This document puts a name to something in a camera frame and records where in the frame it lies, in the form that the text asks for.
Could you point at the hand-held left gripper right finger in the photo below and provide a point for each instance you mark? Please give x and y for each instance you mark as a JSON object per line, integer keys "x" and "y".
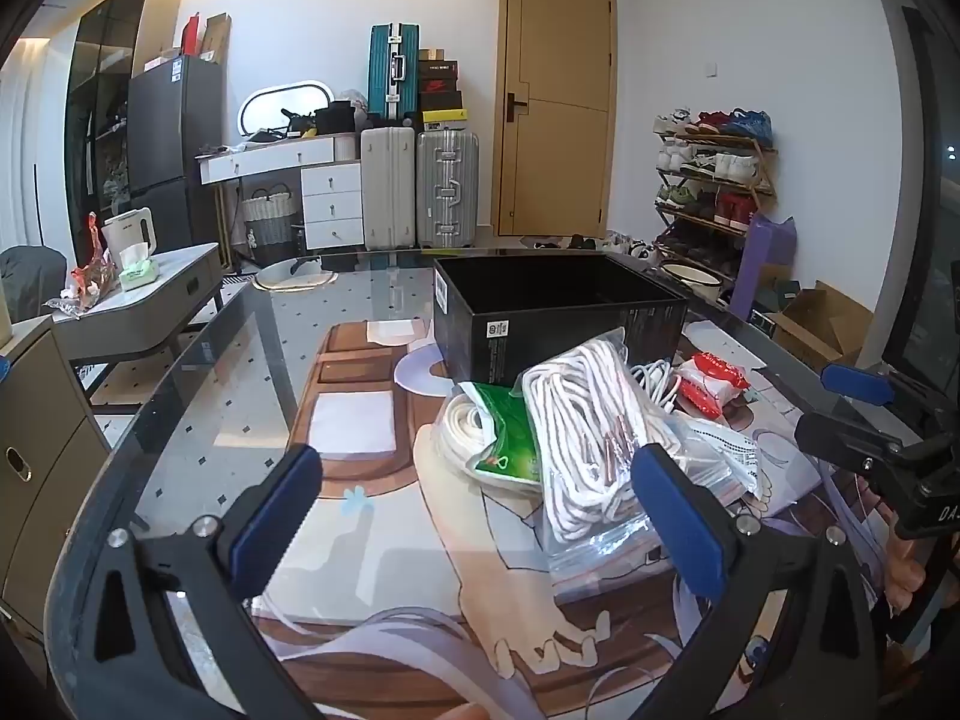
{"x": 679, "y": 519}

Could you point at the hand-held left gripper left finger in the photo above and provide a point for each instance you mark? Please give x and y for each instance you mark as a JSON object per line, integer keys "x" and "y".
{"x": 276, "y": 519}

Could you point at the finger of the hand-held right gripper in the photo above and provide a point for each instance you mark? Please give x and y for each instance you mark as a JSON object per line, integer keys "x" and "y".
{"x": 855, "y": 384}
{"x": 844, "y": 442}

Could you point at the white face mask packet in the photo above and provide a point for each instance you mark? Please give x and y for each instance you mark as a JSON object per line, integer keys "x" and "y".
{"x": 724, "y": 450}

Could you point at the red white snack packet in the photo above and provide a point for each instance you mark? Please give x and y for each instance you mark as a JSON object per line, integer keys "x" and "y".
{"x": 709, "y": 382}

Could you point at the green medicine packet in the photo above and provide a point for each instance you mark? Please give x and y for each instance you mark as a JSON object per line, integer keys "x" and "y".
{"x": 510, "y": 427}

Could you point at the black cardboard box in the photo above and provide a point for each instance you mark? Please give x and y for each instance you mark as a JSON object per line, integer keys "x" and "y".
{"x": 570, "y": 337}

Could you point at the person's right hand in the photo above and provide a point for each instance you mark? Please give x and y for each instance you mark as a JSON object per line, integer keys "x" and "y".
{"x": 904, "y": 570}

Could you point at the open cardboard box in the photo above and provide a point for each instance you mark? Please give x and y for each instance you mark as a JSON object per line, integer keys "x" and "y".
{"x": 817, "y": 330}

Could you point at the printed table mat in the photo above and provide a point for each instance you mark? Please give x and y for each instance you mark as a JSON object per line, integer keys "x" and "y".
{"x": 375, "y": 540}

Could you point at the dark green storage box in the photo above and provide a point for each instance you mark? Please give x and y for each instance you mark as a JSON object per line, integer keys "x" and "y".
{"x": 780, "y": 296}

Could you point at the purple rolled mat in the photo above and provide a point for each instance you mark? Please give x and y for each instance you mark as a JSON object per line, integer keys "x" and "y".
{"x": 757, "y": 262}

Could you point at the dark sliding glass door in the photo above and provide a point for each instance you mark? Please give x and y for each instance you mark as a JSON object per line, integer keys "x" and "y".
{"x": 930, "y": 240}

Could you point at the white enamel basin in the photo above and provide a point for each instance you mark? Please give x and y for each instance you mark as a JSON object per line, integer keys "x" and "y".
{"x": 690, "y": 274}

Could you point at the brown low cabinet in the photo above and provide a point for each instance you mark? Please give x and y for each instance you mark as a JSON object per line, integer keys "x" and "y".
{"x": 45, "y": 427}

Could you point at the grey side table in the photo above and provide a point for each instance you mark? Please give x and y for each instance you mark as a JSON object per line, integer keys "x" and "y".
{"x": 150, "y": 304}

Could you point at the rows of assorted shoes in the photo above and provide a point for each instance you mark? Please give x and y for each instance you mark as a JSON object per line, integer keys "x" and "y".
{"x": 731, "y": 165}

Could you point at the wooden shoe rack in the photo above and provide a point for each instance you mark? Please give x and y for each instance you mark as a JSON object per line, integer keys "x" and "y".
{"x": 750, "y": 142}

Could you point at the green tissue pack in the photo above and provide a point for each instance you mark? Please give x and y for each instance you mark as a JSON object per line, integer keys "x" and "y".
{"x": 139, "y": 274}

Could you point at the pile of slippers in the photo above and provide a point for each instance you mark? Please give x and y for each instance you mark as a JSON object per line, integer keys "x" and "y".
{"x": 592, "y": 242}

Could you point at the woven laundry basket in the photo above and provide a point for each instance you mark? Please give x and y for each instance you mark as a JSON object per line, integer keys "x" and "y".
{"x": 268, "y": 221}

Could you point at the red plastic bag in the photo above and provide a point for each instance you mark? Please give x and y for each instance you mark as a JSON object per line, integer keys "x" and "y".
{"x": 94, "y": 270}

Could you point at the white drawer unit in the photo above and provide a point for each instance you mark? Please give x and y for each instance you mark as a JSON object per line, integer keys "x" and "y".
{"x": 334, "y": 202}

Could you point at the white electric kettle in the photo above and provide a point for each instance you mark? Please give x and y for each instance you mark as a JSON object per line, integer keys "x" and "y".
{"x": 127, "y": 232}

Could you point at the dark grey cushion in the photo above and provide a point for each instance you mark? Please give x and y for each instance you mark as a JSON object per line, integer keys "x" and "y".
{"x": 30, "y": 277}

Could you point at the white suitcase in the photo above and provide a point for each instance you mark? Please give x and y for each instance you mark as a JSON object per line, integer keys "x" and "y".
{"x": 386, "y": 187}

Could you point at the white dressing table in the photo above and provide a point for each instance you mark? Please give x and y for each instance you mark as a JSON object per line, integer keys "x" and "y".
{"x": 255, "y": 159}

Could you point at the silver suitcase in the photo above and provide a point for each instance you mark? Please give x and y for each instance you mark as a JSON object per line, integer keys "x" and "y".
{"x": 446, "y": 187}

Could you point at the black bag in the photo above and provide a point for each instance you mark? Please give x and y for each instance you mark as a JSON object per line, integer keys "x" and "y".
{"x": 334, "y": 118}

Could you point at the dark grey fridge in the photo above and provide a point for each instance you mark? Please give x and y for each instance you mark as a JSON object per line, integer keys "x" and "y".
{"x": 165, "y": 127}

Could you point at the oval lit mirror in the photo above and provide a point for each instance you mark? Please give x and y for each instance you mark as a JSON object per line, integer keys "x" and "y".
{"x": 277, "y": 101}

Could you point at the wooden door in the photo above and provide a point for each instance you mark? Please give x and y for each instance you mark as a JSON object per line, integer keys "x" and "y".
{"x": 555, "y": 90}

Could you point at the yellow black shoe box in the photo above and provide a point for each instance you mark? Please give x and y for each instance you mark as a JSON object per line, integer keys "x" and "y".
{"x": 445, "y": 121}

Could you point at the dark brown shoe box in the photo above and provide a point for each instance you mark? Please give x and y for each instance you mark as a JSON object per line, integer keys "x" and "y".
{"x": 440, "y": 102}

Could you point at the red black shoe box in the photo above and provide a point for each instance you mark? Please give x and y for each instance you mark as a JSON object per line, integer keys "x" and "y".
{"x": 439, "y": 85}

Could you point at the tall dark glass cabinet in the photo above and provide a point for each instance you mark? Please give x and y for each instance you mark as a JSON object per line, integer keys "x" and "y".
{"x": 97, "y": 90}

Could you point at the teal suitcase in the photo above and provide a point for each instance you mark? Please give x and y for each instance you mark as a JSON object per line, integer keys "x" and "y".
{"x": 390, "y": 67}

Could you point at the upright cardboard box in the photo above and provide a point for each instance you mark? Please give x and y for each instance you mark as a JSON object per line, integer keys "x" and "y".
{"x": 217, "y": 37}

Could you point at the red paper bag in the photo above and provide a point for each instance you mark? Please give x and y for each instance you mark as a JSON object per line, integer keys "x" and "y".
{"x": 192, "y": 36}

